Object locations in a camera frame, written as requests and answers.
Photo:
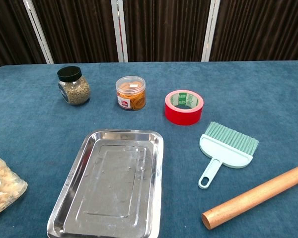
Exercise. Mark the light blue hand brush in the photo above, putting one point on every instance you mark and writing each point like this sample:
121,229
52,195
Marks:
223,152

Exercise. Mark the white partition post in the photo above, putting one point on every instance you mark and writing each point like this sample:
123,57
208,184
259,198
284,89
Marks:
38,31
209,31
120,31

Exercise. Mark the stainless steel tray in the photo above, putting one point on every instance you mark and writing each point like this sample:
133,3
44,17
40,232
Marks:
109,188

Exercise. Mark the clear jar of rubber bands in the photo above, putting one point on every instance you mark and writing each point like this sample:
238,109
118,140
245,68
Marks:
130,95

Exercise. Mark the wooden rolling pin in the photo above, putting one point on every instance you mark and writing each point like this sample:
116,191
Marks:
255,197

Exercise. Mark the dark brown curtain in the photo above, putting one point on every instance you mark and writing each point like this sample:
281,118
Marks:
164,27

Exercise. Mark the clear bag of snacks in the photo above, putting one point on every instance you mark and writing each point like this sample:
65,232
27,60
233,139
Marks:
3,184

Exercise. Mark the red tape roll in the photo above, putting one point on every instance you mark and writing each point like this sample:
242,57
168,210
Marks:
183,111

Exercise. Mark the glass spice jar black lid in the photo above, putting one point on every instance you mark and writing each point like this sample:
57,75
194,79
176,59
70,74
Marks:
73,88

